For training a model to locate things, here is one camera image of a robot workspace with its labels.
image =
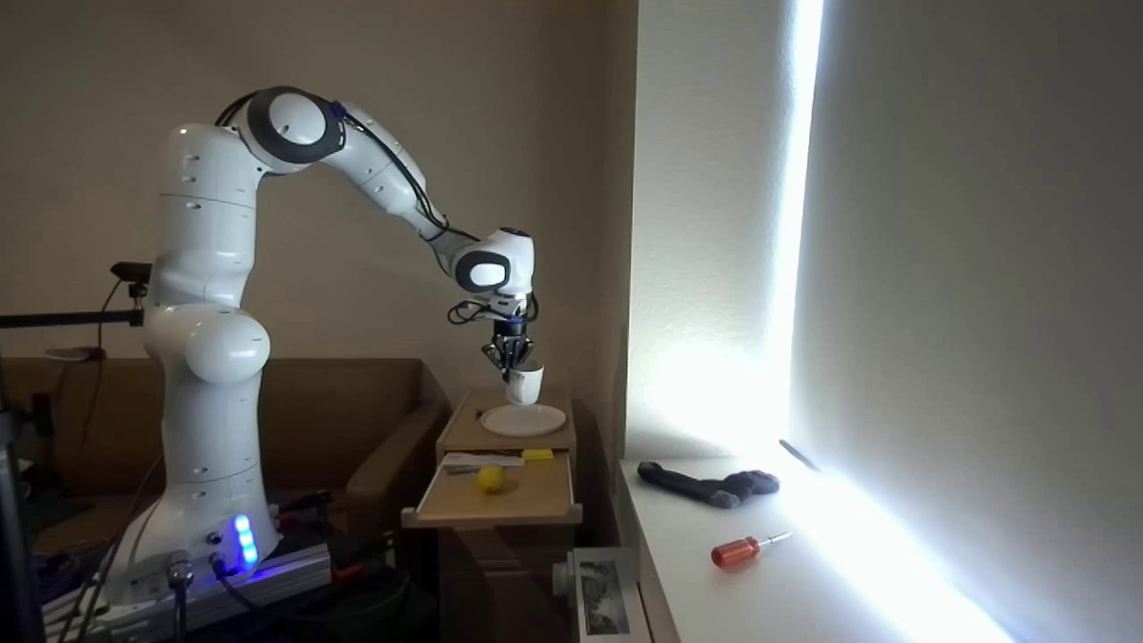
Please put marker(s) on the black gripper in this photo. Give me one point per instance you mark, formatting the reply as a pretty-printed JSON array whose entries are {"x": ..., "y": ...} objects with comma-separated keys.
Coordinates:
[{"x": 507, "y": 333}]

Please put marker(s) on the white mug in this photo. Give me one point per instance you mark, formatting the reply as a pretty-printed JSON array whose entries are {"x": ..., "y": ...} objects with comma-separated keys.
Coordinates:
[{"x": 524, "y": 385}]

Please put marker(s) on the yellow lemon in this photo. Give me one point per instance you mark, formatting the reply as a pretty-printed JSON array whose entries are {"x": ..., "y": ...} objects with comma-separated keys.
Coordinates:
[{"x": 492, "y": 480}]

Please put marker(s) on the wooden pull-out drawer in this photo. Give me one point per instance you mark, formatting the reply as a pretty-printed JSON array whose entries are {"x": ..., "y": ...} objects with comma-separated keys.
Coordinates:
[{"x": 538, "y": 503}]

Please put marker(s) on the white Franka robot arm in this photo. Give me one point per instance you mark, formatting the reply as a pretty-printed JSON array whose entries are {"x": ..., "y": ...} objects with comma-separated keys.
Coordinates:
[{"x": 217, "y": 333}]

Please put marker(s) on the white round plate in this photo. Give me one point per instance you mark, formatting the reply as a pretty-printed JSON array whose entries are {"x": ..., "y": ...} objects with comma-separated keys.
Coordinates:
[{"x": 525, "y": 420}]

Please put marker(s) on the white window sill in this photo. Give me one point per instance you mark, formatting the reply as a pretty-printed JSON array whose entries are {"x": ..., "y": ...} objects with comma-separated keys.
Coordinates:
[{"x": 736, "y": 596}]

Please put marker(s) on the grey window blind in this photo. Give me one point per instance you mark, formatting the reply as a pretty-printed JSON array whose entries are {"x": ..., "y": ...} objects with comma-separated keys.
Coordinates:
[{"x": 975, "y": 261}]

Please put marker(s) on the small yellow object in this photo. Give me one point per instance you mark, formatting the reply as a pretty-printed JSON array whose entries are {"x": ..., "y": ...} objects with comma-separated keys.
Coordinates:
[{"x": 538, "y": 455}]

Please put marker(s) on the brown leather armchair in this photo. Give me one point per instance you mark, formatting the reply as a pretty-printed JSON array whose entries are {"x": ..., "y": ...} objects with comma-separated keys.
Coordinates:
[{"x": 345, "y": 417}]

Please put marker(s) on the wooden nightstand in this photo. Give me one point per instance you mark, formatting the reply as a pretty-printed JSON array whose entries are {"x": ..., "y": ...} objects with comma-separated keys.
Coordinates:
[{"x": 505, "y": 583}]

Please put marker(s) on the dark sock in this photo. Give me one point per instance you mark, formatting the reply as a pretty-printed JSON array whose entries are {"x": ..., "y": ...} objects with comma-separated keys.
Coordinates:
[{"x": 708, "y": 485}]

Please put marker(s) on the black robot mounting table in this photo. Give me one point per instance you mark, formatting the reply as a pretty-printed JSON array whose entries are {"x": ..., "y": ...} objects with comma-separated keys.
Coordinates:
[{"x": 274, "y": 583}]

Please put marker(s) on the black camera stand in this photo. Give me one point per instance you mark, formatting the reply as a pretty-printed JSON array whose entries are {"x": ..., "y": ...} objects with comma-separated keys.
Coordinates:
[{"x": 57, "y": 321}]

